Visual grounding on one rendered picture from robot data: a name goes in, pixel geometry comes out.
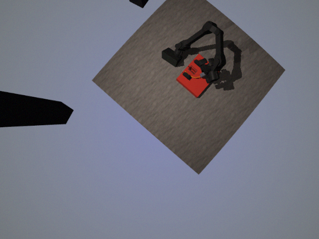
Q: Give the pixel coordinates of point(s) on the red rectangular block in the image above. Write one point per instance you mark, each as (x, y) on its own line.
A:
(194, 85)

